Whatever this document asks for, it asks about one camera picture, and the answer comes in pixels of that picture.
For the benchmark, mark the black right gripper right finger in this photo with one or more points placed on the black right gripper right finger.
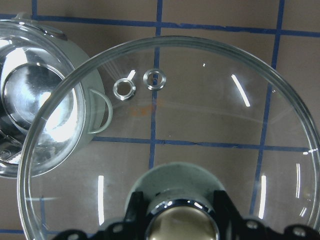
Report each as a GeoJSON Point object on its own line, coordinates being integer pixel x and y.
{"type": "Point", "coordinates": [232, 226]}

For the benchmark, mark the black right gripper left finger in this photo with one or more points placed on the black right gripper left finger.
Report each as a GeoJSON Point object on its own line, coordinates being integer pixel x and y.
{"type": "Point", "coordinates": [131, 227]}

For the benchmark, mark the glass pot lid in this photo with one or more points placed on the glass pot lid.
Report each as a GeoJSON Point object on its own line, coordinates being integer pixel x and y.
{"type": "Point", "coordinates": [179, 195]}

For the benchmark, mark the pale green cooking pot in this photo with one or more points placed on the pale green cooking pot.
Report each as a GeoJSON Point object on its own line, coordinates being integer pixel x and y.
{"type": "Point", "coordinates": [34, 59]}

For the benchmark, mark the brown paper table mat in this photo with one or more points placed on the brown paper table mat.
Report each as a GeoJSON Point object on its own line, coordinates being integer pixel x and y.
{"type": "Point", "coordinates": [225, 15]}

